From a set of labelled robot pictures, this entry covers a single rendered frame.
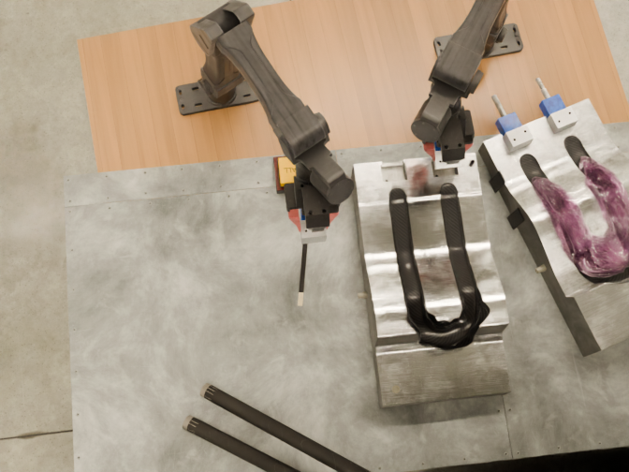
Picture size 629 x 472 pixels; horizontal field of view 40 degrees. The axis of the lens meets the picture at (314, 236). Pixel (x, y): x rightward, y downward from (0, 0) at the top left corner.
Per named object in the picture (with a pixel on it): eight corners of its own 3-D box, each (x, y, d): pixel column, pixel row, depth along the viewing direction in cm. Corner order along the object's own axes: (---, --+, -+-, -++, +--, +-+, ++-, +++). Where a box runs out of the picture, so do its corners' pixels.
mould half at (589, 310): (477, 150, 191) (488, 131, 180) (580, 108, 194) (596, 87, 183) (583, 357, 179) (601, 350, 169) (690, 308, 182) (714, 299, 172)
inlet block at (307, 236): (294, 182, 176) (294, 174, 171) (318, 180, 177) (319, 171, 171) (300, 243, 173) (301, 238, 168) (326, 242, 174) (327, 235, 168)
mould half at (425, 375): (350, 178, 188) (354, 156, 175) (466, 167, 190) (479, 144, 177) (379, 408, 176) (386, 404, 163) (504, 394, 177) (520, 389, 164)
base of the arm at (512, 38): (533, 34, 190) (524, 7, 192) (445, 51, 188) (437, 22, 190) (523, 51, 197) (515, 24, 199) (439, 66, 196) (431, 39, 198)
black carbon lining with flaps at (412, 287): (384, 192, 181) (388, 177, 171) (459, 184, 181) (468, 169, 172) (406, 356, 172) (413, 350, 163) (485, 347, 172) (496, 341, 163)
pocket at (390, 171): (378, 168, 184) (379, 161, 180) (402, 165, 184) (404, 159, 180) (381, 187, 182) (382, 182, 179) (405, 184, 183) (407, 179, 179)
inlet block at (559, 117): (523, 87, 192) (530, 77, 187) (543, 79, 192) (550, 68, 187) (550, 138, 189) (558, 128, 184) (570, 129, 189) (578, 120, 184)
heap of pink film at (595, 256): (521, 182, 183) (532, 169, 175) (594, 151, 185) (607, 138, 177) (578, 291, 177) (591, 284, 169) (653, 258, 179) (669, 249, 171)
